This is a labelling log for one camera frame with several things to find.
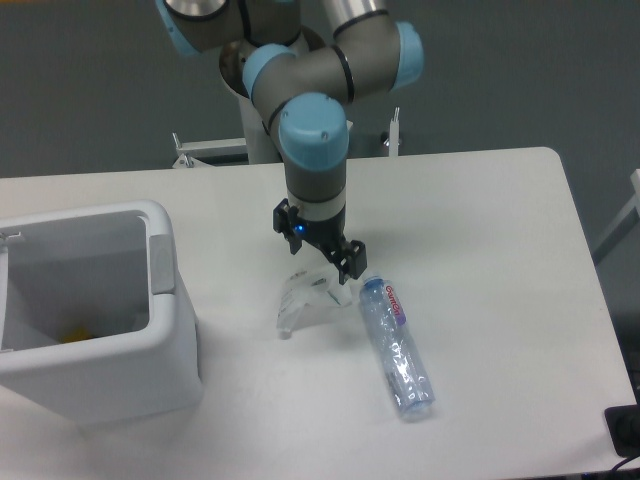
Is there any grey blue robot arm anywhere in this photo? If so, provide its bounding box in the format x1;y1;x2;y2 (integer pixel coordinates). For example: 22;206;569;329
156;1;425;281

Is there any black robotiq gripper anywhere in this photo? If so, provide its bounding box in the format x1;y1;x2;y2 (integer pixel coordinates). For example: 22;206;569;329
273;198;367;285

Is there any white metal base frame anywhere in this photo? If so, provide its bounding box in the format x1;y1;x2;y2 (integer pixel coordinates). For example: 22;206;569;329
172;106;403;169

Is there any white frame at right edge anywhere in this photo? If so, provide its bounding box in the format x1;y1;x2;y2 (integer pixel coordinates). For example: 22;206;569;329
591;169;639;265

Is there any clear plastic water bottle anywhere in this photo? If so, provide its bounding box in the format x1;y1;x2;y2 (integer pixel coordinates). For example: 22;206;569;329
359;275;435;422

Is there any black device at table corner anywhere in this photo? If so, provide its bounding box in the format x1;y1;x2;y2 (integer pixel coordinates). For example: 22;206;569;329
604;404;639;457

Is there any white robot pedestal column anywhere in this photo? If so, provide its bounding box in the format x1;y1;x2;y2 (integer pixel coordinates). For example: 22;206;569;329
218;39;286;165

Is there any white plastic wrapper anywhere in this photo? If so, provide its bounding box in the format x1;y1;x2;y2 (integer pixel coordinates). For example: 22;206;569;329
276;265;353;340

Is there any white plastic trash can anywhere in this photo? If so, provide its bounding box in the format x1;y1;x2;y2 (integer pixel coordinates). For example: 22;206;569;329
1;200;203;424

